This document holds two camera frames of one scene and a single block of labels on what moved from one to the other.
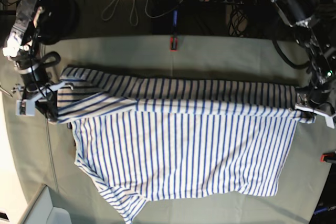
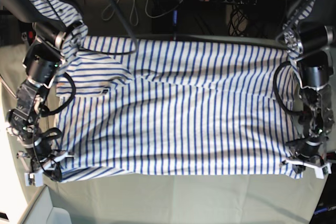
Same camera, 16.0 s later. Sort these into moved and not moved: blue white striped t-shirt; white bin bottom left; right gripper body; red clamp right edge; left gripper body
Moved: left gripper body; right gripper body
Not moved: red clamp right edge; blue white striped t-shirt; white bin bottom left
